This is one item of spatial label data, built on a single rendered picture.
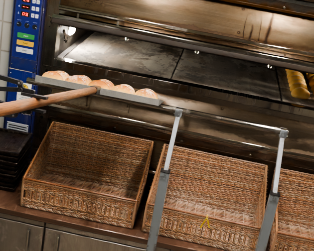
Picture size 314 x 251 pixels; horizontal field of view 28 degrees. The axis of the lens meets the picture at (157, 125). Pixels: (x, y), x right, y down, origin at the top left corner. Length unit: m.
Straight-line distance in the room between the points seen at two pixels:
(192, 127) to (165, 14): 0.60
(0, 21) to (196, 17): 1.00
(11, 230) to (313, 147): 1.55
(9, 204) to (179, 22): 1.20
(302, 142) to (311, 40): 0.53
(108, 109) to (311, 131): 1.05
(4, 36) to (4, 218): 0.95
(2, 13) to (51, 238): 1.17
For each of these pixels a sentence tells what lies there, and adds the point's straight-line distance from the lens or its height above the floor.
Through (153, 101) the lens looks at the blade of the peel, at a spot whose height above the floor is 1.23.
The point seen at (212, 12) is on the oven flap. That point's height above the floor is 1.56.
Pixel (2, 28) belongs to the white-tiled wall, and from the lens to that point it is 3.35.
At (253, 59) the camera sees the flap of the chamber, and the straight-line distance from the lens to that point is 3.00.
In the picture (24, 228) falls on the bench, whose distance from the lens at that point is 3.06.
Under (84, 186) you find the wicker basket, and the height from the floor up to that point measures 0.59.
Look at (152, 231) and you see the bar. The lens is 2.85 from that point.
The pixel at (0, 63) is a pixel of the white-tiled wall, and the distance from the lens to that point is 3.39.
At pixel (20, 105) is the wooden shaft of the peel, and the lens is 1.56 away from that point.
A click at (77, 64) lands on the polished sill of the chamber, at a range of 3.26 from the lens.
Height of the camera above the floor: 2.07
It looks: 20 degrees down
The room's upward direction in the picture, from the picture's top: 10 degrees clockwise
